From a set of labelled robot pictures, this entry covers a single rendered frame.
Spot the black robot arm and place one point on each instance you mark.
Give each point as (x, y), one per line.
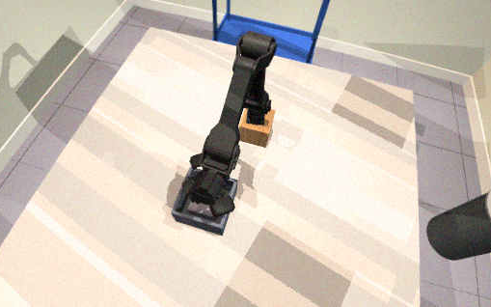
(246, 90)

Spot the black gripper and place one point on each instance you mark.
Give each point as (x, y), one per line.
(223, 205)

